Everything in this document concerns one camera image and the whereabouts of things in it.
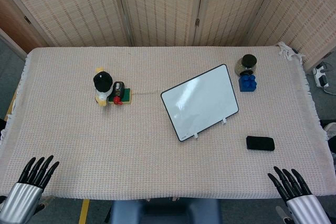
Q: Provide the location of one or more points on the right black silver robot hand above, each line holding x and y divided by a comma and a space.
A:
304, 205

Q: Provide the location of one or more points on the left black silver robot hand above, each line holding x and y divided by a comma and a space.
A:
23, 197

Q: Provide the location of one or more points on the black whiteboard eraser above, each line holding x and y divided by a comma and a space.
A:
260, 143

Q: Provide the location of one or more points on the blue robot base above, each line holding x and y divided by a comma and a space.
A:
165, 212

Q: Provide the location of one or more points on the beige woven tablecloth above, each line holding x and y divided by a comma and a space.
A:
105, 142

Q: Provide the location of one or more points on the white whiteboard stand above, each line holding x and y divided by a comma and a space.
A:
225, 121

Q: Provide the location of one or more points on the white power strip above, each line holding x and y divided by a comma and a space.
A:
320, 75

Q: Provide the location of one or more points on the blue building block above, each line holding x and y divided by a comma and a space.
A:
248, 83

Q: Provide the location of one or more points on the small red toy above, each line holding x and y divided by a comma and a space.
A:
117, 100

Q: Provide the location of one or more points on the black white plush doll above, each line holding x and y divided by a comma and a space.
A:
102, 82

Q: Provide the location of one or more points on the green yellow sponge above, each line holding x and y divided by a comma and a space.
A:
127, 96

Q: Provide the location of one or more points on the black framed whiteboard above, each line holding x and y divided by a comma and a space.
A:
202, 100

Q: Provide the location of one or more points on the round jar black lid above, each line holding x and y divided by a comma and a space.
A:
248, 62

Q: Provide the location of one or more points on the woven folding screen panel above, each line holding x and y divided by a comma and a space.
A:
231, 6
15, 24
160, 6
304, 14
73, 6

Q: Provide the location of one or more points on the metal screen hinge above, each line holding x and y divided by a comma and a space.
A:
198, 21
27, 19

